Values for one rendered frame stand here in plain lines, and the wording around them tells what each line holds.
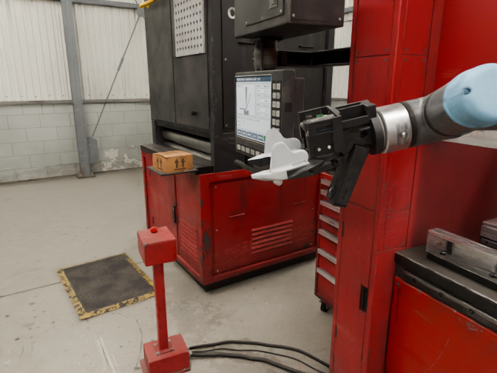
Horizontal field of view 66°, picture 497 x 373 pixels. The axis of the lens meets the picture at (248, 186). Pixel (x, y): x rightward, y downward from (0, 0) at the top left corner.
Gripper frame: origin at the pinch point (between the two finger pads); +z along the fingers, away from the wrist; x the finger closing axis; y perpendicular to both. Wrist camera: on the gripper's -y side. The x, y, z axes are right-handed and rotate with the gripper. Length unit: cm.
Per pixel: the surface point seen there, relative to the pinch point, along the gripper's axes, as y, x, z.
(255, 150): -31, -92, -3
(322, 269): -144, -146, -31
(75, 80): -29, -594, 245
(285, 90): -5, -76, -17
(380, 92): -16, -82, -53
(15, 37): 51, -588, 304
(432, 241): -77, -67, -65
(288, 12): 19, -84, -24
